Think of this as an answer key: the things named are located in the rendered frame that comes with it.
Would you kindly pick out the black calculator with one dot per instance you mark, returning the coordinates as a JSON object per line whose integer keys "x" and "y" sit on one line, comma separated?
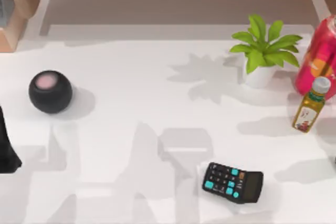
{"x": 231, "y": 183}

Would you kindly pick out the green plant in white pot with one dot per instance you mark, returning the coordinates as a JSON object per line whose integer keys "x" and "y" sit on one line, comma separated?
{"x": 263, "y": 51}

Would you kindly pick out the black round speaker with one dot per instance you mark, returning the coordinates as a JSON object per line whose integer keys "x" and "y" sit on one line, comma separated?
{"x": 50, "y": 93}

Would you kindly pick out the yellow bottle with white cap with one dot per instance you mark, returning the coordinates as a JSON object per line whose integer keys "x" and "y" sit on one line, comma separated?
{"x": 309, "y": 106}

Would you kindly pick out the red and pink can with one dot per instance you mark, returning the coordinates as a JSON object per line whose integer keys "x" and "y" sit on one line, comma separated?
{"x": 317, "y": 58}

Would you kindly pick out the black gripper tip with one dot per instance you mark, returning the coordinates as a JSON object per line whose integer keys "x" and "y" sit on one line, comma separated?
{"x": 5, "y": 150}

